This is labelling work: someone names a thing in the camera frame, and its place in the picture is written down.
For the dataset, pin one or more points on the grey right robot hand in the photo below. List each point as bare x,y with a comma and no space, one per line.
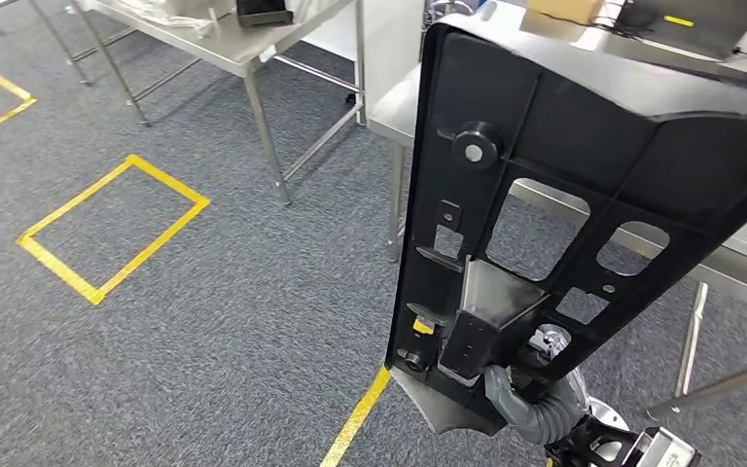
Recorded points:
501,396

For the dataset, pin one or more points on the black device with yellow label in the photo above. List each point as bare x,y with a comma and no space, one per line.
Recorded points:
264,14

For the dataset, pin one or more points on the clear plastic bag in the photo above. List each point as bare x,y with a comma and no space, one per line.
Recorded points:
167,16

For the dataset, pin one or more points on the stainless steel table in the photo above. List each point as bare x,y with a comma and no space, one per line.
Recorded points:
219,45

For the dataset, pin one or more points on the black plastic license plate bracket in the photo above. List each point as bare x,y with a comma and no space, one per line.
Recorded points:
579,148

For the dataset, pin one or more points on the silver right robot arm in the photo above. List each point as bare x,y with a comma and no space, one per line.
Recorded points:
547,425

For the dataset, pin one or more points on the white desk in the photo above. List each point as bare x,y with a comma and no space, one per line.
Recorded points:
393,39

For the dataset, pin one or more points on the stainless steel workbench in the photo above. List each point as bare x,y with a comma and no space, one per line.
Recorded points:
393,109

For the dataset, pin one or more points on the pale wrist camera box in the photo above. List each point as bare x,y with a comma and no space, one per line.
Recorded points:
663,451

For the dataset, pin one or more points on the white paper label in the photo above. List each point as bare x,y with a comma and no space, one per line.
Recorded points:
268,53

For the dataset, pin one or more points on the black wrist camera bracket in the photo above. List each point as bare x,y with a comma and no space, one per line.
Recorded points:
567,445

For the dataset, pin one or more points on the grey metal equipment case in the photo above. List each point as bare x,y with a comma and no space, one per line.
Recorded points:
702,32

